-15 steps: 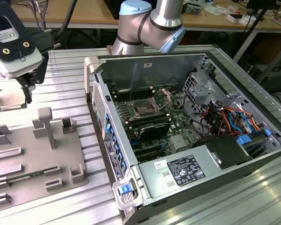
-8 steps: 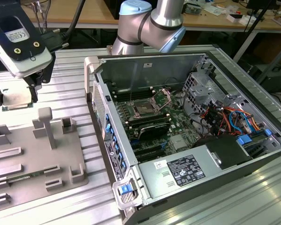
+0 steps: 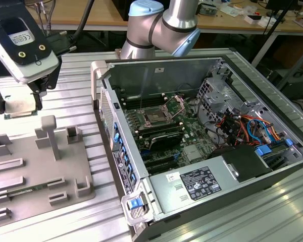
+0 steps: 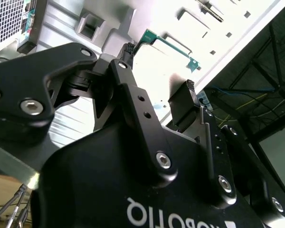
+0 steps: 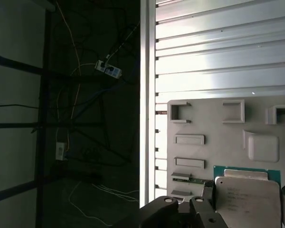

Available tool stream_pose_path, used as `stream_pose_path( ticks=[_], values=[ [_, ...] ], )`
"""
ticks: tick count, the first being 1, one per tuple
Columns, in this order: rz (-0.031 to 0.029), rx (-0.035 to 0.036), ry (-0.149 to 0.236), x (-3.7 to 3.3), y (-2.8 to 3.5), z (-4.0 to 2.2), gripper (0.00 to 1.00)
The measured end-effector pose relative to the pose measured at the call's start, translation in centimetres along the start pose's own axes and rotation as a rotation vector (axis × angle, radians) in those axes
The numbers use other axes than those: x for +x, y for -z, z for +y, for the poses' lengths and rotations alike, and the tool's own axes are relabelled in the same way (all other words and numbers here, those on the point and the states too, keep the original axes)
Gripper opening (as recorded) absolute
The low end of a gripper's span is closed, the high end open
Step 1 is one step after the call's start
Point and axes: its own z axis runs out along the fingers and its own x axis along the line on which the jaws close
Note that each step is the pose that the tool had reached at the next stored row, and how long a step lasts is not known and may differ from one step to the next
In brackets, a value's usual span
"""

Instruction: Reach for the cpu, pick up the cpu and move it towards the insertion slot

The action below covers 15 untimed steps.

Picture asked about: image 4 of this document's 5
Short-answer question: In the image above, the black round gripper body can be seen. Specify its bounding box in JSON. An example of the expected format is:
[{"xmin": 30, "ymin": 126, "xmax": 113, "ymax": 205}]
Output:
[{"xmin": 30, "ymin": 123, "xmax": 265, "ymax": 228}]

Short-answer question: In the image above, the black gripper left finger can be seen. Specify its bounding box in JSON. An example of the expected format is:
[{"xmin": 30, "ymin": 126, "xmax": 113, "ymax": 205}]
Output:
[{"xmin": 0, "ymin": 41, "xmax": 179, "ymax": 190}]

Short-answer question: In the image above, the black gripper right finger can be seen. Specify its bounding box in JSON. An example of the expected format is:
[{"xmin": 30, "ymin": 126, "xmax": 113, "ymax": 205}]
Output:
[{"xmin": 168, "ymin": 79, "xmax": 285, "ymax": 228}]

